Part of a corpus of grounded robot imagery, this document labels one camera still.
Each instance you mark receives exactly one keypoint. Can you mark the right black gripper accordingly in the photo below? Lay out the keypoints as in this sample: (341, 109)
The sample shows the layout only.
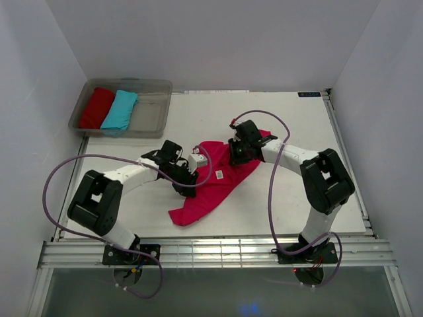
(234, 158)

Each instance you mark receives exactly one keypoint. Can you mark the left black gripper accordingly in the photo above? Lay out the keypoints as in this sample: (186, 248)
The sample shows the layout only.
(190, 177)

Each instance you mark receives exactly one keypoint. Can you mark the pink t shirt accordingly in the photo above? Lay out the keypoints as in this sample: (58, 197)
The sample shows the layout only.
(224, 179)

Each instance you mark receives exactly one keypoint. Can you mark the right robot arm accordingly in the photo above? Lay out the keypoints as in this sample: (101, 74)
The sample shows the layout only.
(327, 184)

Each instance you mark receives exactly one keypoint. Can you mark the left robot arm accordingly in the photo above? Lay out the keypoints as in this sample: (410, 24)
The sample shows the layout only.
(96, 203)

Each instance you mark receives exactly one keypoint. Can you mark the clear plastic bin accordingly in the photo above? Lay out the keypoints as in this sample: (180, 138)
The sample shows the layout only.
(149, 115)

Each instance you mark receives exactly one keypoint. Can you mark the cyan rolled t shirt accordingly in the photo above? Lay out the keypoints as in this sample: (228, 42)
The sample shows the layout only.
(118, 117)

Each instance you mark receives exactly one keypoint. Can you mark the red rolled t shirt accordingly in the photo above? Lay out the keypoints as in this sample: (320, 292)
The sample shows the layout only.
(96, 109)

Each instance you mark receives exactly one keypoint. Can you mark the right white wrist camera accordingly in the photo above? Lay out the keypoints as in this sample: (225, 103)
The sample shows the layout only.
(238, 130)

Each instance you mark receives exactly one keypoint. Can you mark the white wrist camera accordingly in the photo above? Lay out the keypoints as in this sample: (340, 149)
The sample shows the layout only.
(196, 160)
(238, 130)

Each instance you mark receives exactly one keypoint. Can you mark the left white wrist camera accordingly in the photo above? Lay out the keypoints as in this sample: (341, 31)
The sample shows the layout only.
(196, 160)

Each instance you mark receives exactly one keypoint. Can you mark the aluminium frame rail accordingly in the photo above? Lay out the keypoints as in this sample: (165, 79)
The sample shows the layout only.
(209, 253)

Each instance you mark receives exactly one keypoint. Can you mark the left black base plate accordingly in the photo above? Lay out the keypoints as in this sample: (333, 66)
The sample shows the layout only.
(132, 256)

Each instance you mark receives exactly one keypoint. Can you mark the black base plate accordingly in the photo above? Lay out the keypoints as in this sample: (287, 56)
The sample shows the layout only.
(132, 256)
(322, 254)

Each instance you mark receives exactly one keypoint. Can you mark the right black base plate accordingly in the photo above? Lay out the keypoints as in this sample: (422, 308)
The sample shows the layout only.
(322, 254)

